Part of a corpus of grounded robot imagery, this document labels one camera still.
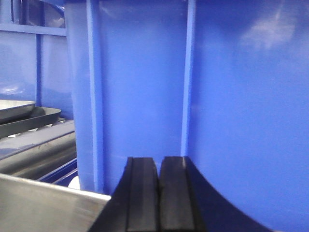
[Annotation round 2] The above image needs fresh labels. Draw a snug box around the stainless steel shelf front rail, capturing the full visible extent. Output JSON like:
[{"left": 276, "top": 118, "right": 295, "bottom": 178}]
[{"left": 0, "top": 174, "right": 110, "bottom": 232}]

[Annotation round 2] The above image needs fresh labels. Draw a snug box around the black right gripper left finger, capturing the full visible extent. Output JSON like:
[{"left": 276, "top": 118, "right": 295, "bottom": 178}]
[{"left": 89, "top": 157, "right": 159, "bottom": 232}]

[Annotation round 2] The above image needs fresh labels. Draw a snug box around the silver steel tray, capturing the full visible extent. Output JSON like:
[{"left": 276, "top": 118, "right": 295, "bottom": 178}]
[
  {"left": 0, "top": 100, "right": 36, "bottom": 124},
  {"left": 0, "top": 107, "right": 62, "bottom": 139}
]

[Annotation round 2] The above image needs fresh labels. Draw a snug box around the blue ribbed upper right crate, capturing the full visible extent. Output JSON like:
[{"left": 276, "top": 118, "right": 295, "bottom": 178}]
[{"left": 0, "top": 0, "right": 73, "bottom": 119}]

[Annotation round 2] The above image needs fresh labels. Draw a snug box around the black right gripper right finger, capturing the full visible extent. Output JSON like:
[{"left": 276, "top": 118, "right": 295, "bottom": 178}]
[{"left": 159, "top": 156, "right": 269, "bottom": 232}]

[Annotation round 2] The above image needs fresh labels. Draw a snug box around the large blue upper crate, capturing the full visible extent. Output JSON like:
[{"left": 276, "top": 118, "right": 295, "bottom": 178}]
[{"left": 64, "top": 0, "right": 309, "bottom": 232}]

